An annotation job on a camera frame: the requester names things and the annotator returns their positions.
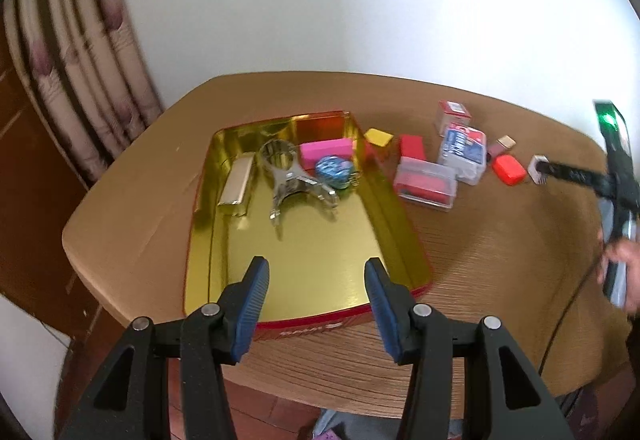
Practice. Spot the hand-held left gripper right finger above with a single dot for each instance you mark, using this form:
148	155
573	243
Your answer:
386	315

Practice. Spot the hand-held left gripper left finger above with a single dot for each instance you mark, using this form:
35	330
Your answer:
249	315

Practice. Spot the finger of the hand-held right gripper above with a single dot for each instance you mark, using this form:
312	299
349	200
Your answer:
575	176

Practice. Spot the small white box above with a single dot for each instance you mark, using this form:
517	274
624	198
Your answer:
537	169

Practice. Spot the red rounded case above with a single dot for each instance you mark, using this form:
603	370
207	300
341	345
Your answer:
508	168

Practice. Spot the gold tin tray red outside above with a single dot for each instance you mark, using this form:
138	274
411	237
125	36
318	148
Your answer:
305	265

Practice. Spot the clear box with blue cards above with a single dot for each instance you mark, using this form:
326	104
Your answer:
462	149

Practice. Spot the small clear box red lid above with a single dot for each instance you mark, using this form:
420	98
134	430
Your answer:
452	112

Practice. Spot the clear box with red insert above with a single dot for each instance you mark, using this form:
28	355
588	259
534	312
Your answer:
425	182

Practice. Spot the red block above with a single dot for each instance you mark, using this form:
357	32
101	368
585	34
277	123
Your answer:
412	148

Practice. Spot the yellow block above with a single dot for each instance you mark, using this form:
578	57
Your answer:
378	137

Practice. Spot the person's right hand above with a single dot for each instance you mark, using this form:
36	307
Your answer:
631	265

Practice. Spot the grey patterned cloth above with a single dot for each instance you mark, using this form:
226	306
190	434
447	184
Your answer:
330	426

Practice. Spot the gold rectangular bar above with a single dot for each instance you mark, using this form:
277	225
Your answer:
236	185

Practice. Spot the silver metal clamp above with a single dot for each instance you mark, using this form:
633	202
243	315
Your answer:
287	180

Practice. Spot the pink eraser block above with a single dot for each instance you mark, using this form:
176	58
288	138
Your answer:
327	152

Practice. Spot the beige patterned curtain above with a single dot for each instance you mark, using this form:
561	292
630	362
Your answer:
85	54

